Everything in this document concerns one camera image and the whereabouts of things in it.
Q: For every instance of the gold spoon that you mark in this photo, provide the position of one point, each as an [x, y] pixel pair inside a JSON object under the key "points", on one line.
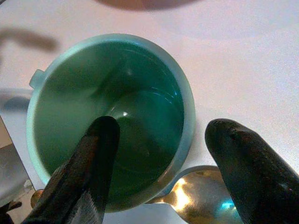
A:
{"points": [[201, 193]]}

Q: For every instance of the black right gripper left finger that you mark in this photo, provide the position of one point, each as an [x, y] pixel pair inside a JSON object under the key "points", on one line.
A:
{"points": [[93, 163]]}

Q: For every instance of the pale teal mug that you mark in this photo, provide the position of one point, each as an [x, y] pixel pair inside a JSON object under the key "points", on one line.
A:
{"points": [[140, 81]]}

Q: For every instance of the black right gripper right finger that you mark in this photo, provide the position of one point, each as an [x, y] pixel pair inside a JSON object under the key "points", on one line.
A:
{"points": [[252, 175]]}

